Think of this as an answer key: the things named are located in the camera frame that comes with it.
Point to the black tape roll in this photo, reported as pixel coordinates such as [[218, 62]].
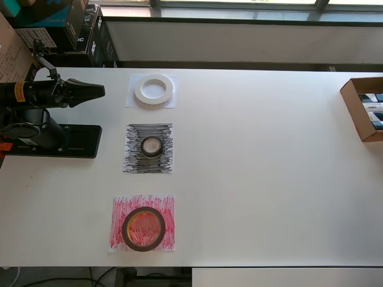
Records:
[[152, 152]]

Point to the small white printed carton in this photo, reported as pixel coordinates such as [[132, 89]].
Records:
[[372, 107]]

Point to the black printed carton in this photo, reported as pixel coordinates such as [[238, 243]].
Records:
[[79, 30]]

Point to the teal carton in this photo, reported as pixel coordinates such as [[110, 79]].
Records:
[[54, 18]]

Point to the black scribbled paper sheet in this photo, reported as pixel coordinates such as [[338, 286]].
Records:
[[134, 161]]

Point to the small black white carton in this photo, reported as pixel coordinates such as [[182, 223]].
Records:
[[377, 125], [375, 117], [367, 97], [380, 97]]

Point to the orange clamp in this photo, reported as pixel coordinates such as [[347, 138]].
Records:
[[6, 147]]

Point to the red scribbled paper sheet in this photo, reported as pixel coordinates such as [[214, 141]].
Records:
[[119, 209]]

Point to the black table leg frame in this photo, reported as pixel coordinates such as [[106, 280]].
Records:
[[128, 278]]

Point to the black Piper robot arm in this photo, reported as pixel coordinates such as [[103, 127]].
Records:
[[36, 131]]

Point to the white tape roll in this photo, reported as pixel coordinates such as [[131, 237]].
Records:
[[140, 95]]

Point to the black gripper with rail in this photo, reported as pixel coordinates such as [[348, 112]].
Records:
[[61, 94]]

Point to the white desk panel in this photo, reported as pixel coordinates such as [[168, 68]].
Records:
[[284, 278]]

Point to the red tape roll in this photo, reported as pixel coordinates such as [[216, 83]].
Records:
[[143, 245]]

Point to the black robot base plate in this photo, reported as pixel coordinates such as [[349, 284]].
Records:
[[83, 140]]

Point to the cardboard box with Chinese print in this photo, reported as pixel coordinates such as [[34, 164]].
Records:
[[12, 59]]

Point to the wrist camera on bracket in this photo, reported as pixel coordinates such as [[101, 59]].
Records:
[[40, 49]]

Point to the open cardboard box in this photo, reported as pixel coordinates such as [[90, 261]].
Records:
[[353, 110]]

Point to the blank white paper sheet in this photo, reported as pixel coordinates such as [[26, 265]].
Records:
[[129, 101]]

